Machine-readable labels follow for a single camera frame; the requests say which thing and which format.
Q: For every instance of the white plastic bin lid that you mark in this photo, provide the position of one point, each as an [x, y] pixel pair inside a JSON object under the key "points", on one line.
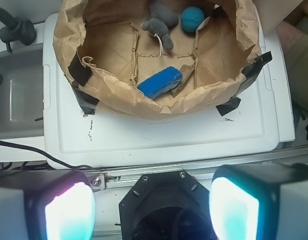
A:
{"points": [[262, 120]]}

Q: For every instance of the blue sponge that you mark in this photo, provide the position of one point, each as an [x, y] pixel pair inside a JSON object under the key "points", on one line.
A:
{"points": [[160, 82]]}

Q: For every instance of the black tape strip lower right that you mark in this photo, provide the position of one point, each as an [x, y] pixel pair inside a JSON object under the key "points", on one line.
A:
{"points": [[229, 106]]}

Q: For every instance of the black faucet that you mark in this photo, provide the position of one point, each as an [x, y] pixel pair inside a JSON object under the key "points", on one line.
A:
{"points": [[16, 29]]}

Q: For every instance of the grey plush toy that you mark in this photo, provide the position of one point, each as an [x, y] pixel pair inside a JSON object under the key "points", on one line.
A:
{"points": [[159, 23]]}

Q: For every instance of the small wood piece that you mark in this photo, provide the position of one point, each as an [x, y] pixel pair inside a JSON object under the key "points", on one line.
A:
{"points": [[186, 71]]}

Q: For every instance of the teal yarn ball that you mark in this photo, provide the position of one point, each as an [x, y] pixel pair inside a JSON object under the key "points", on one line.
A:
{"points": [[191, 18]]}

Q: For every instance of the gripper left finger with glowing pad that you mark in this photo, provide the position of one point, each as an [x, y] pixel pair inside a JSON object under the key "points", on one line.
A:
{"points": [[46, 205]]}

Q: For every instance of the black tape strip lower left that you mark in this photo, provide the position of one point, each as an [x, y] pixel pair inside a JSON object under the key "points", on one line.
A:
{"points": [[86, 102]]}

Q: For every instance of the black octagonal mount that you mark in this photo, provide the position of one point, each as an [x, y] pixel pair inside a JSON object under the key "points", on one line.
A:
{"points": [[166, 206]]}

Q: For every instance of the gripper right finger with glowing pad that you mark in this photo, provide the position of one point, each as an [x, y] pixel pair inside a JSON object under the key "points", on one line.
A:
{"points": [[260, 201]]}

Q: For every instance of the black tape strip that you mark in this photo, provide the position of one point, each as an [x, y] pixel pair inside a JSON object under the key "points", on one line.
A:
{"points": [[86, 102], [256, 67], [78, 71], [229, 106]]}

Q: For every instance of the brown paper bag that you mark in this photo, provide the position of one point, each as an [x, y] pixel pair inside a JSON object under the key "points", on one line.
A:
{"points": [[105, 52]]}

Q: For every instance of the aluminium frame rail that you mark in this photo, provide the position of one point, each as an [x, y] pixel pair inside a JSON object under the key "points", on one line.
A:
{"points": [[201, 170]]}

